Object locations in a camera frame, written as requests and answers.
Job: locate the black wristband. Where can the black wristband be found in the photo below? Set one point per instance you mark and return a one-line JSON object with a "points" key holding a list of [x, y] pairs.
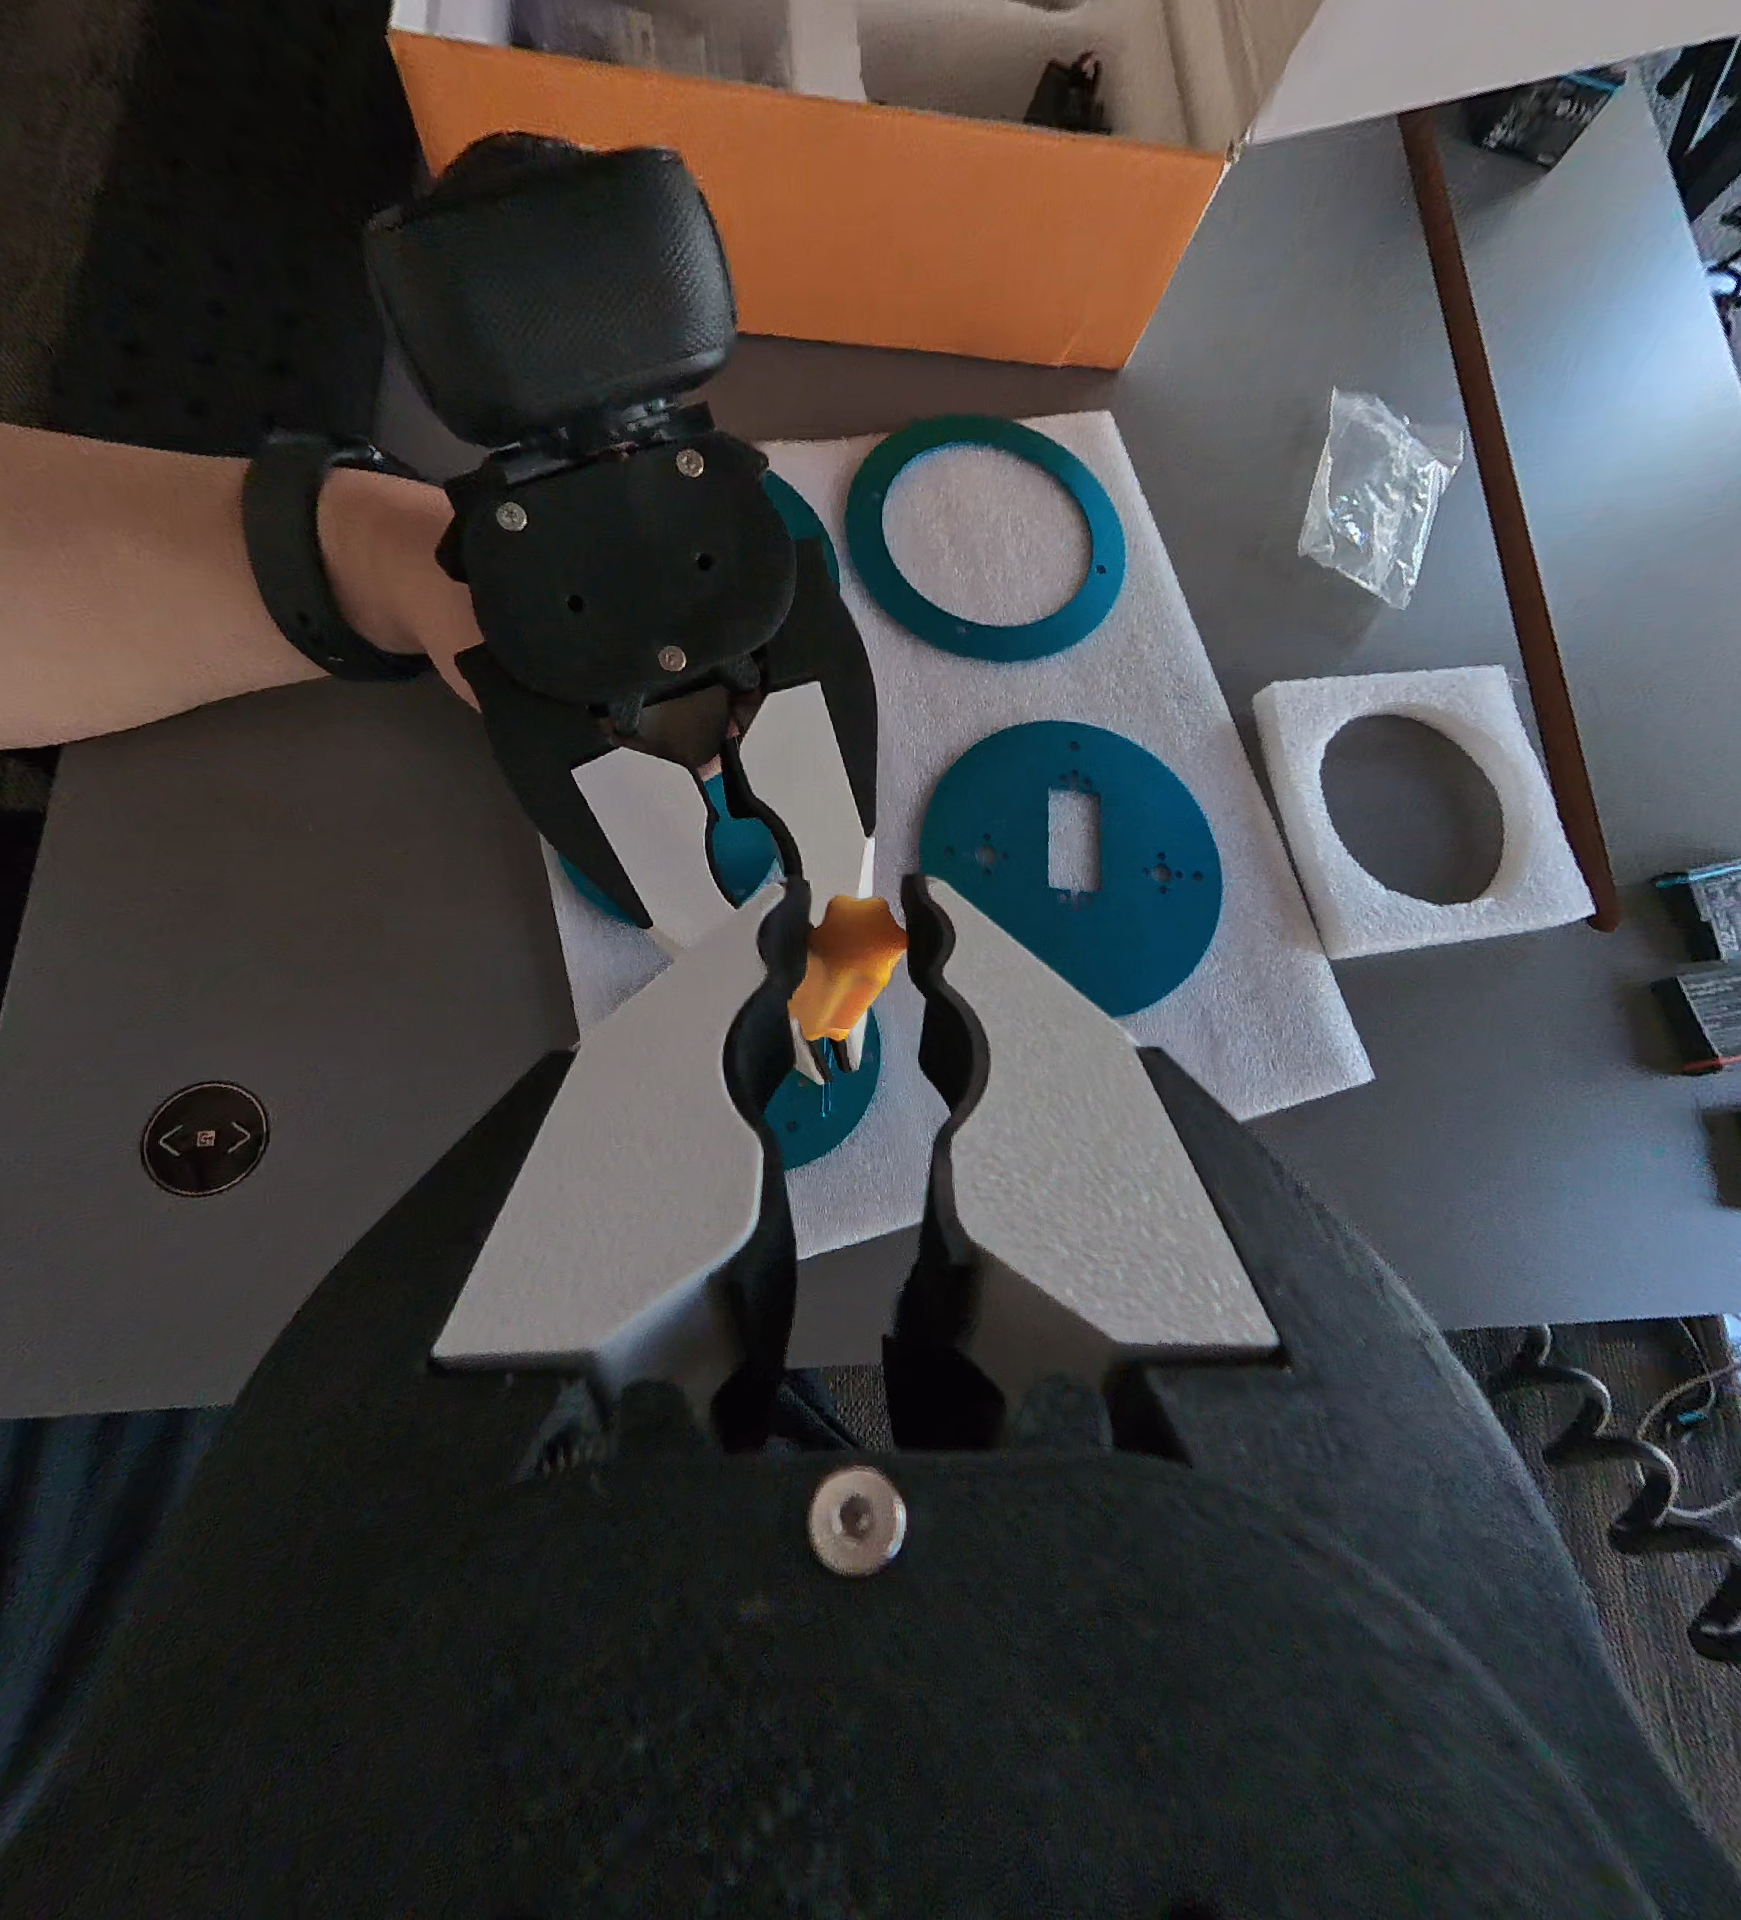
{"points": [[278, 553]]}

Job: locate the white foam box insert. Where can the white foam box insert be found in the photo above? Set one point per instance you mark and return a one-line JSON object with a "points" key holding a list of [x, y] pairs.
{"points": [[931, 60]]}

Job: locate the small black flat box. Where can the small black flat box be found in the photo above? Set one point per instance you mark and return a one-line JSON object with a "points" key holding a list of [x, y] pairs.
{"points": [[1733, 907]]}

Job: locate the blue perforated mounting disc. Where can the blue perforated mounting disc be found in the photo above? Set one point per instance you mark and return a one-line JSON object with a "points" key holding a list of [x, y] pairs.
{"points": [[812, 1125]]}

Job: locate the clear plastic bag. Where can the clear plastic bag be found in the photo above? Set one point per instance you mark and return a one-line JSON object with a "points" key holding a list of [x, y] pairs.
{"points": [[1373, 495]]}

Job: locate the white foam sheet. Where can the white foam sheet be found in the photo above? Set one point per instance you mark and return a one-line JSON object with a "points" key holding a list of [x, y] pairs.
{"points": [[1277, 1035]]}

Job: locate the person's left hand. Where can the person's left hand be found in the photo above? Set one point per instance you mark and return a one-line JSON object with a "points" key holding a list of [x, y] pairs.
{"points": [[385, 569]]}

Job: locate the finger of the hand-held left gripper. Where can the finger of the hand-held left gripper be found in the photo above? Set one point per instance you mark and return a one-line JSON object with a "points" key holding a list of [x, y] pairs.
{"points": [[812, 764], [644, 840]]}

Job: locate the white foam frame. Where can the white foam frame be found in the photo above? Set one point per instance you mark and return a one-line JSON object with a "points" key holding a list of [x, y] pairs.
{"points": [[1290, 898]]}

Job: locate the small black part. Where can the small black part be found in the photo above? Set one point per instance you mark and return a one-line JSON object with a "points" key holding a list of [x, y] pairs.
{"points": [[1067, 90]]}

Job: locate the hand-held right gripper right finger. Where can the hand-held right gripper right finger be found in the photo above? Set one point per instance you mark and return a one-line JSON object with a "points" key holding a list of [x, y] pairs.
{"points": [[1096, 1199]]}

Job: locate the small blue metal disc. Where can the small blue metal disc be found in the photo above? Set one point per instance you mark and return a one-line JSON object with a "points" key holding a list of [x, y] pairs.
{"points": [[743, 854]]}

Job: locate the dark pants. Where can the dark pants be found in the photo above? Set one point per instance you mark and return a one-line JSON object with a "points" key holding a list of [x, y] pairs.
{"points": [[32, 1576]]}

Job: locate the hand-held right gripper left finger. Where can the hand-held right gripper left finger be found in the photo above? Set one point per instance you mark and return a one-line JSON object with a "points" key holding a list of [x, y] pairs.
{"points": [[615, 1199]]}

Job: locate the black box blue print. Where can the black box blue print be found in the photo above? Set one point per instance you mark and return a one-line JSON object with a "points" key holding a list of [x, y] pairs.
{"points": [[1545, 112]]}

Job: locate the black round desk grommet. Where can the black round desk grommet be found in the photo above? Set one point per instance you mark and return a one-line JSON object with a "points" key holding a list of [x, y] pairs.
{"points": [[206, 1140]]}

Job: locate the person's left forearm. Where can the person's left forearm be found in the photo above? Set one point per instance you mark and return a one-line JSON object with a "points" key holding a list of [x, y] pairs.
{"points": [[61, 569]]}

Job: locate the orange cardboard box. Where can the orange cardboard box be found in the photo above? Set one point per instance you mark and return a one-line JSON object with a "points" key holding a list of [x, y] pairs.
{"points": [[886, 224]]}

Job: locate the blue disc with rectangular cutout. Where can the blue disc with rectangular cutout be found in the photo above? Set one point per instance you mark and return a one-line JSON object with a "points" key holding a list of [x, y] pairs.
{"points": [[989, 929]]}

